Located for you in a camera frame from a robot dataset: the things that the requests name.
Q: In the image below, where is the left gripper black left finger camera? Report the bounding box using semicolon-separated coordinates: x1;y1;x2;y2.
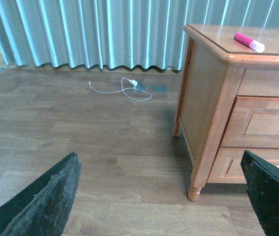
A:
0;152;81;236

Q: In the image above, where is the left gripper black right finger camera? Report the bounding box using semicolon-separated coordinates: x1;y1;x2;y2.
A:
241;150;279;236

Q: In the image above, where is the open floor socket plate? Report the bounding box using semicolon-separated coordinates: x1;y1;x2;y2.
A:
132;81;146;91

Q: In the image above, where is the closed floor socket plate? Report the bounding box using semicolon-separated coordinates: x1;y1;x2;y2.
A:
151;85;168;93

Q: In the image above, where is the wooden drawer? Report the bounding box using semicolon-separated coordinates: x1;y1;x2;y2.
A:
207;147;279;183
221;96;279;148

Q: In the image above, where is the pink marker with clear cap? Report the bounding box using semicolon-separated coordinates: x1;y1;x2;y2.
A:
234;32;265;53

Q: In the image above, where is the wooden nightstand cabinet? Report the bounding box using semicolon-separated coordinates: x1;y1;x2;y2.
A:
173;24;279;202

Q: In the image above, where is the grey pleated curtain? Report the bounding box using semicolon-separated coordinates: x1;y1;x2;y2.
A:
0;0;279;70

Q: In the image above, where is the white charger with cable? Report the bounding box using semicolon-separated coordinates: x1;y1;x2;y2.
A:
89;77;153;101

